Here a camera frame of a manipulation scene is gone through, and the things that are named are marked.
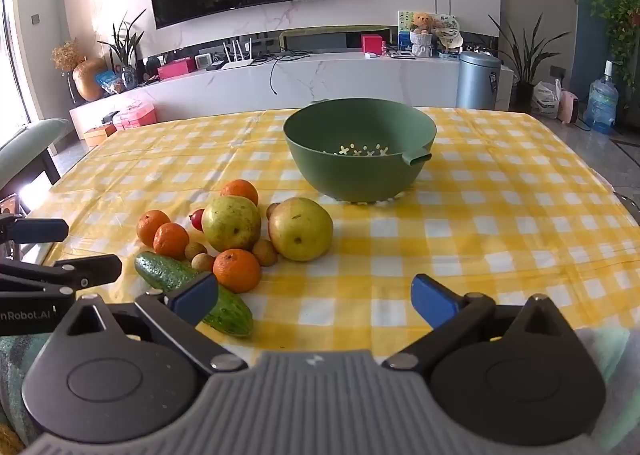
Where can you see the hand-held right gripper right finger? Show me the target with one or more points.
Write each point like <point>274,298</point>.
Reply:
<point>432,300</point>

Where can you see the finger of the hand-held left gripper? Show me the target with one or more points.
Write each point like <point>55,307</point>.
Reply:
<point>95,269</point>
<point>40,231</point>

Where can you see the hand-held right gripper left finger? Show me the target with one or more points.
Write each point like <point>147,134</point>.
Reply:
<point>192,295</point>

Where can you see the brown longan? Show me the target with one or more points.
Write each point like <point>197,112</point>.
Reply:
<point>264,252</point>
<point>195,251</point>
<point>202,263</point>
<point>272,210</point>

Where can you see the green cucumber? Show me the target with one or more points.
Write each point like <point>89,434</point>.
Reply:
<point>160,272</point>

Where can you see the orange tangerine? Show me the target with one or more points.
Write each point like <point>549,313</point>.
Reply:
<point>152,227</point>
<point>171,241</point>
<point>237,270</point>
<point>240,191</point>

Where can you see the red cherry tomato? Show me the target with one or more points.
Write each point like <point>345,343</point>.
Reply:
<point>196,219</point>

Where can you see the yellow-green pear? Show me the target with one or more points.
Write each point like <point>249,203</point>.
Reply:
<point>230,225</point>

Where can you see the reddish yellow pear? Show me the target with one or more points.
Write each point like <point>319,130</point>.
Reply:
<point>300,230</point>

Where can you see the green bowl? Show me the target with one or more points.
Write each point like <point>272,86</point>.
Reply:
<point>350,175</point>

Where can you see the green patterned cloth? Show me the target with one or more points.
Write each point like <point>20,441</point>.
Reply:
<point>15,370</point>

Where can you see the yellow checkered tablecloth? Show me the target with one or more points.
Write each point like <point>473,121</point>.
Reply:
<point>450,235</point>

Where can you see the green cushioned chair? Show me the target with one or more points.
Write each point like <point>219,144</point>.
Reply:
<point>30,145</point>

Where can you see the brown box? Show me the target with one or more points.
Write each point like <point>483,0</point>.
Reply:
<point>99,135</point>

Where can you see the pink storage box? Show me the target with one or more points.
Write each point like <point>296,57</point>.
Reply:
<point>134,116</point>

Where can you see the brown round vase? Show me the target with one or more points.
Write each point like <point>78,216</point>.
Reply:
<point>89,80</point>

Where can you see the blue snack bag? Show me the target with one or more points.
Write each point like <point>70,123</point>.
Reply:
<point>110,82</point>

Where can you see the dried yellow flowers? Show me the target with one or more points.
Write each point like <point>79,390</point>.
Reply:
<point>67,55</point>

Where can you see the long-leaf plant in glass vase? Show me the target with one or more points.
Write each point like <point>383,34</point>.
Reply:
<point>125,47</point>

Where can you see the magenta box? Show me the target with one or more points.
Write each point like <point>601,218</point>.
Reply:
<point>176,69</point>

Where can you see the grey-blue trash can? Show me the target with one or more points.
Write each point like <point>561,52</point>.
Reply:
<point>477,82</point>

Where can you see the white plastic bag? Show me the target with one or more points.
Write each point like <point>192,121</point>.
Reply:
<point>545,100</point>

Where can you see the small white clock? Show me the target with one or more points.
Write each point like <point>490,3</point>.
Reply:
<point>203,62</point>

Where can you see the white marble TV cabinet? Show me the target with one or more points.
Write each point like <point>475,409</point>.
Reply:
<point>350,80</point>

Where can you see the white router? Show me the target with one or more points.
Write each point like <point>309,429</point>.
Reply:
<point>237,64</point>

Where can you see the pink heater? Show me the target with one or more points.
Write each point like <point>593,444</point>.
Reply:
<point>568,107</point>

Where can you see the long-leaf plant in black pot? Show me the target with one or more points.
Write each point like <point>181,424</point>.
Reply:
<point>524,65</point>

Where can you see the blue water jug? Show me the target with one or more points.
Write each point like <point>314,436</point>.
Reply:
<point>601,105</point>

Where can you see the red box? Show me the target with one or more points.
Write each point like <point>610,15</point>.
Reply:
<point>371,44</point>

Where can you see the round paper fan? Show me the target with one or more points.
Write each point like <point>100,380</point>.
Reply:
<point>449,35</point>

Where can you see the brown teddy bear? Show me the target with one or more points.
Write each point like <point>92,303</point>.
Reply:
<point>422,30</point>

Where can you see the small painted picture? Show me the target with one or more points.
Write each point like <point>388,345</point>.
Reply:
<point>404,30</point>

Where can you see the bushy green pothos plant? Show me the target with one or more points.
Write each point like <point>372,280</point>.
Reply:
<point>620,30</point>

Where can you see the wall socket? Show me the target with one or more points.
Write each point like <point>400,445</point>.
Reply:
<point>558,72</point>

